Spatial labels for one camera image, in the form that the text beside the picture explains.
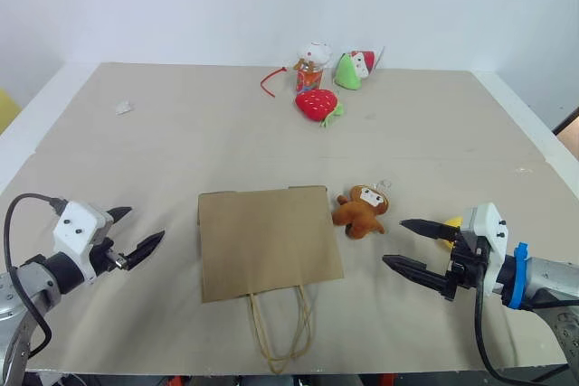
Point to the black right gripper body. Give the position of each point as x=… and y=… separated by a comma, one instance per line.
x=468, y=264

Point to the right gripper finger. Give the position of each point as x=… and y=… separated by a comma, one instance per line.
x=418, y=274
x=429, y=228

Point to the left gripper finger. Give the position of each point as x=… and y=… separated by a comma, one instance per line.
x=118, y=214
x=142, y=250

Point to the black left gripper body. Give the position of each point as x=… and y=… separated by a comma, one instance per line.
x=106, y=257

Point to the yellow toy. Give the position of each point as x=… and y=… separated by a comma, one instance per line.
x=453, y=223

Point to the brown monkey plush toy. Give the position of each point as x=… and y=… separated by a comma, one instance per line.
x=362, y=216

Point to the brown paper bag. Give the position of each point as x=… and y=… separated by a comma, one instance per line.
x=267, y=241

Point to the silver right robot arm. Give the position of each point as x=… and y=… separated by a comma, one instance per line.
x=549, y=277

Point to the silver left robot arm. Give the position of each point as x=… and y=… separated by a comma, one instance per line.
x=43, y=279

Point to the beige table cover sheet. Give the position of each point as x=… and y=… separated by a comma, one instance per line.
x=135, y=169

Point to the blue right wrist clamp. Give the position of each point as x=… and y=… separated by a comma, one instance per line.
x=519, y=277

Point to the white paper scrap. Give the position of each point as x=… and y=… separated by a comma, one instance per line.
x=123, y=107

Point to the yellow object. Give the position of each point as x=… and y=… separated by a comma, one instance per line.
x=6, y=110

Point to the brown board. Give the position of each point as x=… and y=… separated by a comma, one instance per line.
x=571, y=133

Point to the red strawberry plush toy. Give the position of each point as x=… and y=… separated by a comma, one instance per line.
x=316, y=103

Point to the green and white plush toy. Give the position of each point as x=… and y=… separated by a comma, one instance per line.
x=348, y=72

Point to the white and orange plush toy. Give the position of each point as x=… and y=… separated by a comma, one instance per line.
x=312, y=65

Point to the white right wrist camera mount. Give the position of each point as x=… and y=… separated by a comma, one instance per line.
x=493, y=232

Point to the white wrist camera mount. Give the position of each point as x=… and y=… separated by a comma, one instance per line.
x=74, y=223
x=493, y=232

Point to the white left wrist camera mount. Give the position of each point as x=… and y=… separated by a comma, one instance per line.
x=74, y=223

